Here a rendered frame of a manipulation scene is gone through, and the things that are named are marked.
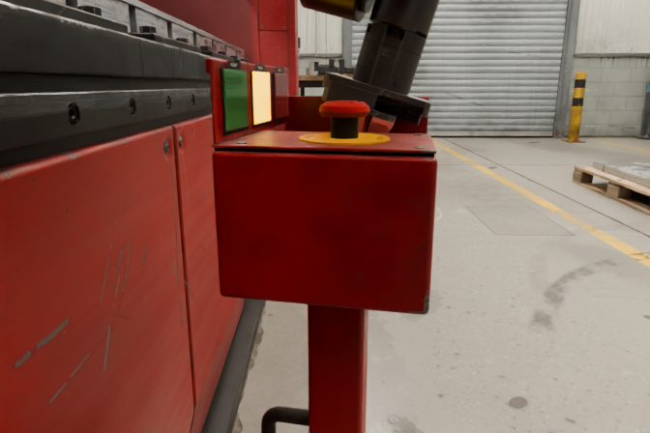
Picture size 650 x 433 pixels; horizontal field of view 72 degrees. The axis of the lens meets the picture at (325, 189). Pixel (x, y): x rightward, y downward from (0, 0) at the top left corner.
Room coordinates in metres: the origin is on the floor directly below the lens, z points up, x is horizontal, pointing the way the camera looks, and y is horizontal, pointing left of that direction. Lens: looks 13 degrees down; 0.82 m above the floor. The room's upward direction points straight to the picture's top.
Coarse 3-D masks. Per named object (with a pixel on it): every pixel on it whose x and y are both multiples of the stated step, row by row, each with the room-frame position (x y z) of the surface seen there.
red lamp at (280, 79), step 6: (276, 78) 0.46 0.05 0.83; (282, 78) 0.48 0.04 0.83; (276, 84) 0.46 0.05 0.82; (282, 84) 0.48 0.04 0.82; (276, 90) 0.46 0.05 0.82; (282, 90) 0.48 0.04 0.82; (276, 96) 0.46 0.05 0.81; (282, 96) 0.48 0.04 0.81; (276, 102) 0.45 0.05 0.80; (282, 102) 0.48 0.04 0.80; (276, 108) 0.45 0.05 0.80; (282, 108) 0.48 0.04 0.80; (276, 114) 0.45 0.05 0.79; (282, 114) 0.48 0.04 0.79
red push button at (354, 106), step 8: (328, 104) 0.34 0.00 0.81; (336, 104) 0.34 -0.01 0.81; (344, 104) 0.34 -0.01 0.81; (352, 104) 0.34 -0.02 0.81; (360, 104) 0.34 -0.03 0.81; (320, 112) 0.35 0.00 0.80; (328, 112) 0.34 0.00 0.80; (336, 112) 0.33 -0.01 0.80; (344, 112) 0.33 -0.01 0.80; (352, 112) 0.33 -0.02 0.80; (360, 112) 0.34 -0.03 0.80; (368, 112) 0.34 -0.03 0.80; (336, 120) 0.34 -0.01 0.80; (344, 120) 0.34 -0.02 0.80; (352, 120) 0.34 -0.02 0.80; (336, 128) 0.34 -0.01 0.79; (344, 128) 0.34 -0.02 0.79; (352, 128) 0.34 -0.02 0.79; (336, 136) 0.34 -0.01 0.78; (344, 136) 0.34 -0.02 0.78; (352, 136) 0.34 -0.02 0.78
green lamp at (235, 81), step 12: (228, 72) 0.34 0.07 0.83; (240, 72) 0.36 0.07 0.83; (228, 84) 0.34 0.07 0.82; (240, 84) 0.36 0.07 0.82; (228, 96) 0.34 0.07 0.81; (240, 96) 0.36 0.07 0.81; (228, 108) 0.34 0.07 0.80; (240, 108) 0.36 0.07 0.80; (228, 120) 0.33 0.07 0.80; (240, 120) 0.36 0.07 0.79
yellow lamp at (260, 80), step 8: (256, 72) 0.40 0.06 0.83; (264, 72) 0.42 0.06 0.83; (256, 80) 0.40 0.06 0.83; (264, 80) 0.42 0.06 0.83; (256, 88) 0.40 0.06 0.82; (264, 88) 0.42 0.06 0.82; (256, 96) 0.40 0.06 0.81; (264, 96) 0.42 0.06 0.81; (256, 104) 0.40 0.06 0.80; (264, 104) 0.42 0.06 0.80; (256, 112) 0.40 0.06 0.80; (264, 112) 0.42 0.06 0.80; (256, 120) 0.40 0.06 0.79; (264, 120) 0.42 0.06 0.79
